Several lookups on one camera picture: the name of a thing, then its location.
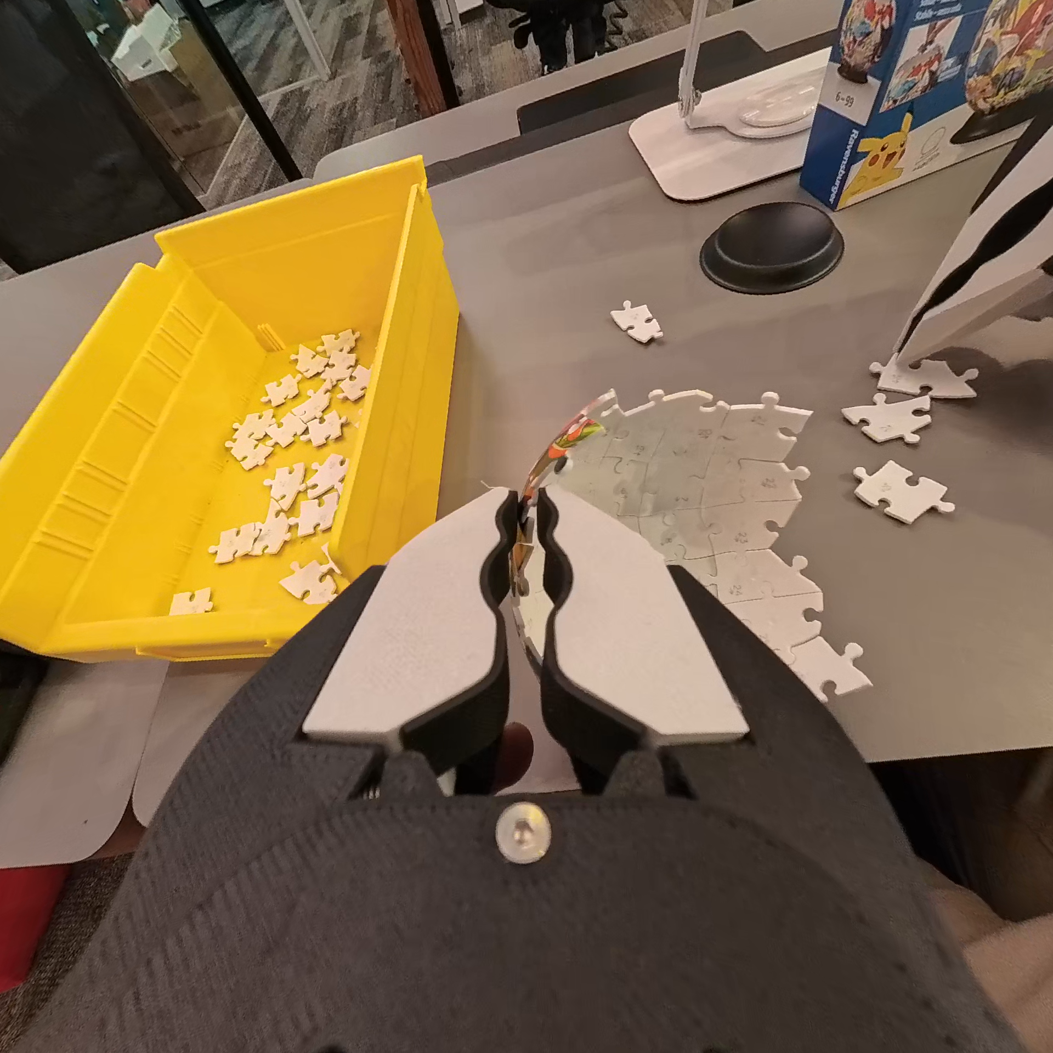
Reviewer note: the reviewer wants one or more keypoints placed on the black office chair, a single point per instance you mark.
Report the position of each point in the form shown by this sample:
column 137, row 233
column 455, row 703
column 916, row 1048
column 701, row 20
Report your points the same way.
column 568, row 33

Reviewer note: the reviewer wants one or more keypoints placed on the white rounded object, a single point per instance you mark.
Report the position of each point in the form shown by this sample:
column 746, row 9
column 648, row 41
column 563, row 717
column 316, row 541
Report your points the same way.
column 707, row 156

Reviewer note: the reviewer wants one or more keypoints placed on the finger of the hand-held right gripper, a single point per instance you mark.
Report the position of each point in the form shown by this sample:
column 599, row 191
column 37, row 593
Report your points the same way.
column 1004, row 304
column 1012, row 201

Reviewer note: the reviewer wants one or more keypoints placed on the yellow plastic bin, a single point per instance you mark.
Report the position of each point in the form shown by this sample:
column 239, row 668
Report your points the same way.
column 123, row 411

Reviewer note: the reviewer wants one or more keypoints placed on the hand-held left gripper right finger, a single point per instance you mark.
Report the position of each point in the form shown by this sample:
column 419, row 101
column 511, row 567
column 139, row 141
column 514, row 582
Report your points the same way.
column 650, row 650

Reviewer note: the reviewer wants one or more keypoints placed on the pile of white puzzle pieces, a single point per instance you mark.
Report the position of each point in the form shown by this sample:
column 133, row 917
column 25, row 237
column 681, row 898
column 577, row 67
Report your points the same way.
column 286, row 485

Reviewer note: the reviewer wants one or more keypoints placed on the person's left hand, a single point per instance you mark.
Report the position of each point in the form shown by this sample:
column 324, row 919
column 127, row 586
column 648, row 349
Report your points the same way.
column 514, row 757

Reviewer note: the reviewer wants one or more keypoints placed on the red object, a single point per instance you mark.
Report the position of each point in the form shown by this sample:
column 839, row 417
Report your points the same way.
column 29, row 921

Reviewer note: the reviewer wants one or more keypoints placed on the black framed glass partition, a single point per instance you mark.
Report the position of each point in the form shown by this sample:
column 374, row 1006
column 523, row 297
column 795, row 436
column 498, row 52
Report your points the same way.
column 66, row 164

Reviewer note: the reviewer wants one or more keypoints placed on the white loose puzzle piece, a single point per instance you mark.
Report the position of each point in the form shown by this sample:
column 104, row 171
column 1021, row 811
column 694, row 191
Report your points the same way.
column 637, row 322

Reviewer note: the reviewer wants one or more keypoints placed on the pale grey cardboard sheet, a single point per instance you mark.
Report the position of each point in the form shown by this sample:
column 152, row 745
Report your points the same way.
column 66, row 740

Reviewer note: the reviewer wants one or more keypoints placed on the brown wooden post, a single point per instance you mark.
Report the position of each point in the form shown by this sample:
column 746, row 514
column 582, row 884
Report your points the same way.
column 424, row 49

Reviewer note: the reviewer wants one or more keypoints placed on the white cardboard box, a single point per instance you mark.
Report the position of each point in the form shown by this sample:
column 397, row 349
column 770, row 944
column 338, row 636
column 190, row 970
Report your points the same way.
column 144, row 49

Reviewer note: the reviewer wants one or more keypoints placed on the black round ball stand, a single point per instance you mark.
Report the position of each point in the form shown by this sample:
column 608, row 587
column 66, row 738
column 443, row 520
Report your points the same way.
column 773, row 247

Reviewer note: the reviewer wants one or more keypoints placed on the blue puzzle box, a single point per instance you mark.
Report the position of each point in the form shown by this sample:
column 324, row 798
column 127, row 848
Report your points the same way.
column 888, row 123

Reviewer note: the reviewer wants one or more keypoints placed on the partly built puzzle ball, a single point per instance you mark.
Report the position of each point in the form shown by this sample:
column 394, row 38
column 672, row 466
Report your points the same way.
column 724, row 510

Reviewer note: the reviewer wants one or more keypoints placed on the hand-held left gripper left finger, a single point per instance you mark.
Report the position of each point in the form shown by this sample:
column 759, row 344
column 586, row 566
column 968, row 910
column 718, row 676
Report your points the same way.
column 403, row 642

